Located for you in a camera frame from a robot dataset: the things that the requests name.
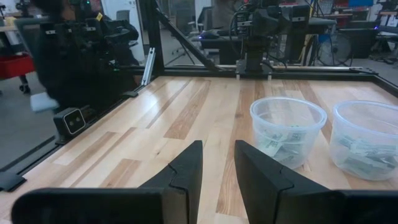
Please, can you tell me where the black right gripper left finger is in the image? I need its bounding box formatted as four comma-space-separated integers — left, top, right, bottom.
138, 139, 204, 224

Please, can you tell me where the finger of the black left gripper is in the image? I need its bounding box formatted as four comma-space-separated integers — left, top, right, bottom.
266, 11, 282, 37
253, 12, 269, 37

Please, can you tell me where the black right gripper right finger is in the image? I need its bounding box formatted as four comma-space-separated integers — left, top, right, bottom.
234, 139, 340, 224

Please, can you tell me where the green white sachet packet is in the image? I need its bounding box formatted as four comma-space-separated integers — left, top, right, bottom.
350, 140, 397, 158
264, 129, 285, 140
338, 135, 358, 149
341, 155, 385, 175
285, 132, 308, 144
275, 146, 307, 166

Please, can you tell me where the black desk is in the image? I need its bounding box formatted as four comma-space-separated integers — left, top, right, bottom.
191, 17, 338, 66

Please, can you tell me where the grey office chair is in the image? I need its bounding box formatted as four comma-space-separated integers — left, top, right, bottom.
212, 0, 238, 29

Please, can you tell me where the black computer mouse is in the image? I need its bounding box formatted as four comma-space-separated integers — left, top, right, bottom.
198, 30, 220, 40

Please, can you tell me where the round grey fan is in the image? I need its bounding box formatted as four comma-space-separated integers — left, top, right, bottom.
316, 30, 354, 67

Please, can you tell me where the clear plastic deli cup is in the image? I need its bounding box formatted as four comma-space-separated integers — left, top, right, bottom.
328, 100, 398, 182
249, 96, 328, 170

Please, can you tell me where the blue box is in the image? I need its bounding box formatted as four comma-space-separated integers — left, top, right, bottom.
348, 0, 374, 7

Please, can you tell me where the person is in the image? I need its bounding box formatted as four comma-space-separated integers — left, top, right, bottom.
30, 0, 141, 113

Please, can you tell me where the black aluminium table frame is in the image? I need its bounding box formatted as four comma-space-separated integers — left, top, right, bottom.
0, 0, 398, 194

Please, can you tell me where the silver aluminium bracket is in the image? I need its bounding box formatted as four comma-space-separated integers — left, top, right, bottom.
141, 47, 156, 86

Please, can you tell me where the black table-level camera box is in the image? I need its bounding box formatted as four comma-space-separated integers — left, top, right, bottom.
52, 106, 87, 140

